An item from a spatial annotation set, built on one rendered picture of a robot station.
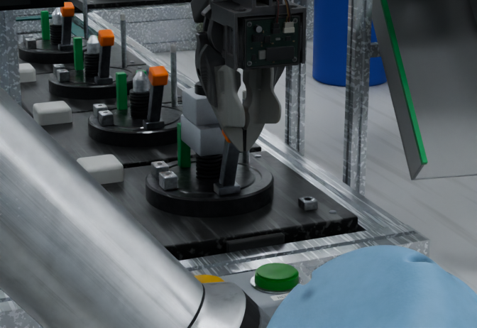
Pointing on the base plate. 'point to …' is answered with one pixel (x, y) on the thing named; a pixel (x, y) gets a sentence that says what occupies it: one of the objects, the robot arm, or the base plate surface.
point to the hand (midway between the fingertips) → (240, 136)
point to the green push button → (276, 276)
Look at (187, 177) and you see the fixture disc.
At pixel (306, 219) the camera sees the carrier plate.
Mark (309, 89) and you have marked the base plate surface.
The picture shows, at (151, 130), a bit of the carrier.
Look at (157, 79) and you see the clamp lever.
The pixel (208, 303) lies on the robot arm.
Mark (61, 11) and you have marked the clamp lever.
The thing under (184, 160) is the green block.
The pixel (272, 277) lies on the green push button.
